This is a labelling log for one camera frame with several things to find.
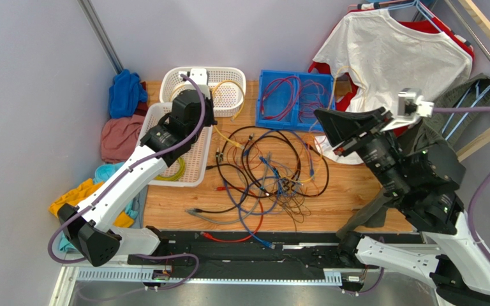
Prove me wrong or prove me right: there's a thick yellow ethernet cable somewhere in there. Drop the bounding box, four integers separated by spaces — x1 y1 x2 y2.
168 83 186 103

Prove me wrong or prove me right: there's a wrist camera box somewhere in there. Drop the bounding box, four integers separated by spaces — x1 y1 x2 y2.
178 68 212 98
382 88 434 131

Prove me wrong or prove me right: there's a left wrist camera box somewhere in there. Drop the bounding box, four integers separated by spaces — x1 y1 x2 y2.
178 68 212 98

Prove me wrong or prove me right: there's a thin brown wire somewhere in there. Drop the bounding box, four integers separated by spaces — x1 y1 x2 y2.
236 170 314 234

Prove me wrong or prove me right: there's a yellow green coiled cable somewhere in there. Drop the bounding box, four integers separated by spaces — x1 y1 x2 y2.
156 157 187 182

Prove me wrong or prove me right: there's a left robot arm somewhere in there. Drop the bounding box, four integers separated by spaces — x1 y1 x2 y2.
57 85 216 267

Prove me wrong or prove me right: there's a thin dark red wire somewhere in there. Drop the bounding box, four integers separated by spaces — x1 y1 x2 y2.
297 78 333 126

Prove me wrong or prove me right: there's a thin blue wire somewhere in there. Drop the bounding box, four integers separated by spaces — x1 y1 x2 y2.
257 155 301 208

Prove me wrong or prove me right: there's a wooden clothes rack frame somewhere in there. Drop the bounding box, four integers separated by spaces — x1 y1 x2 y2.
346 0 490 162

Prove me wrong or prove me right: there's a grey ethernet cable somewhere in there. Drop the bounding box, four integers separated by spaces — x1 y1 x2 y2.
185 152 276 226

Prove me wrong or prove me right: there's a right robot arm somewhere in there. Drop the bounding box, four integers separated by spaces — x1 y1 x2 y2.
315 108 490 305

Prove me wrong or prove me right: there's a thick black cable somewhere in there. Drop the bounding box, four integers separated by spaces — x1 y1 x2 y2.
194 125 330 214

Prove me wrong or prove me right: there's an olive green garment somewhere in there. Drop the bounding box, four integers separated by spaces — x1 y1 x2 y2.
336 73 490 238

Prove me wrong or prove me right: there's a white rectangular basket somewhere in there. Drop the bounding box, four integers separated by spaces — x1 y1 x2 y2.
137 102 212 187

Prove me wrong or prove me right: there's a cyan cloth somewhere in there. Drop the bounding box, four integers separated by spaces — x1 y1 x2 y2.
58 162 140 253

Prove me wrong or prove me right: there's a grey cloth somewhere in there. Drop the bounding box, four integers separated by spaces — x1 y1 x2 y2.
135 186 149 228

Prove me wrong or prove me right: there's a red garment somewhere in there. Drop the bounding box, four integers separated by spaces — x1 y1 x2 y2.
308 3 475 144

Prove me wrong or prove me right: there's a thick blue ethernet cable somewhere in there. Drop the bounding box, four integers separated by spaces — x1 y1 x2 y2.
223 129 316 249

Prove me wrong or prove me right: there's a blue cloth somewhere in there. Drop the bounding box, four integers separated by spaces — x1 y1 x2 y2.
108 69 148 119

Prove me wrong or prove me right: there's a thick red ethernet cable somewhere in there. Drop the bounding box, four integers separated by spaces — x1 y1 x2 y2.
198 185 271 244

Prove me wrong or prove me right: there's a blue divided bin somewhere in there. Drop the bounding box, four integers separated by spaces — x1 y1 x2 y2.
255 69 335 133

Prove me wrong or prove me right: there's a pink cloth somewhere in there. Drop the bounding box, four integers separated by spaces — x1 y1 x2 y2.
101 115 145 163

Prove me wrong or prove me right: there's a white t-shirt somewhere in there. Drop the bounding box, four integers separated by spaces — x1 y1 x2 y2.
313 8 473 166

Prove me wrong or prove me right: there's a white oval basket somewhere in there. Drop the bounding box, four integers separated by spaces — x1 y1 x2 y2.
159 66 246 118

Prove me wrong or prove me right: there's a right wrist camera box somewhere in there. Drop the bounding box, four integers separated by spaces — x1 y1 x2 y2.
382 88 434 131

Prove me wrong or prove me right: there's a yellow cloth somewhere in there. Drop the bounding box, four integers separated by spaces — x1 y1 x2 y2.
48 178 138 228

